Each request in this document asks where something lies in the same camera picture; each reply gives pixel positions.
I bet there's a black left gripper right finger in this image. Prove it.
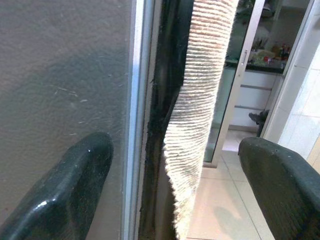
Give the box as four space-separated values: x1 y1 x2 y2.
238 136 320 240

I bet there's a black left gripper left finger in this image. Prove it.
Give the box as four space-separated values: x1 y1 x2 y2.
0 131 115 240

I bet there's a silver fridge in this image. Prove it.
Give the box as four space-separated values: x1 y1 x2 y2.
0 0 195 240

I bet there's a black object on floor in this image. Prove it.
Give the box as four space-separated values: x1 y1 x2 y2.
248 109 270 137

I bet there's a white drawer cabinet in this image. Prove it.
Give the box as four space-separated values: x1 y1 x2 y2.
229 69 280 127

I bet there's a beige ribbed towel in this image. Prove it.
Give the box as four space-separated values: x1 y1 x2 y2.
161 0 240 240

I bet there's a black kitchen countertop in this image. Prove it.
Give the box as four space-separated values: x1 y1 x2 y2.
224 59 287 75

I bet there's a white door frame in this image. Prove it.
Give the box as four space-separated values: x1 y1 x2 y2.
261 0 317 142

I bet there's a glass door aluminium frame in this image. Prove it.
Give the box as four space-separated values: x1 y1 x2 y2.
203 0 266 168

